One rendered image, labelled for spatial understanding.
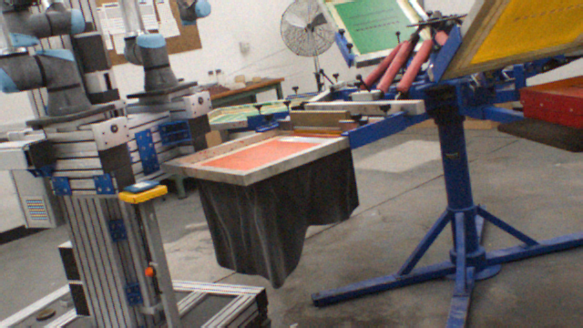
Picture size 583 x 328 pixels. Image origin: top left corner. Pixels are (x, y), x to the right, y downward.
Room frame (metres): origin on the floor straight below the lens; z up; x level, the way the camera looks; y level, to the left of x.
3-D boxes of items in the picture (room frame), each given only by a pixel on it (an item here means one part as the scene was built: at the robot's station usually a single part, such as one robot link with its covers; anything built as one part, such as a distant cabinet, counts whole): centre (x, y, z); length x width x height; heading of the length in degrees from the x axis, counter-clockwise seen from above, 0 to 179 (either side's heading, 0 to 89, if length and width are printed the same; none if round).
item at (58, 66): (2.29, 0.75, 1.42); 0.13 x 0.12 x 0.14; 121
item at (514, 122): (2.35, -0.92, 0.91); 1.34 x 0.40 x 0.08; 7
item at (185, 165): (2.39, 0.00, 0.97); 0.79 x 0.58 x 0.04; 127
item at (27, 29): (2.00, 0.71, 1.56); 0.11 x 0.08 x 0.11; 121
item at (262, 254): (2.22, 0.24, 0.74); 0.45 x 0.03 x 0.43; 37
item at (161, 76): (2.70, 0.47, 1.31); 0.15 x 0.15 x 0.10
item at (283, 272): (2.19, -0.08, 0.74); 0.46 x 0.04 x 0.42; 127
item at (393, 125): (2.31, -0.35, 0.98); 0.30 x 0.05 x 0.07; 127
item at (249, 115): (3.38, -0.01, 1.05); 1.08 x 0.61 x 0.23; 67
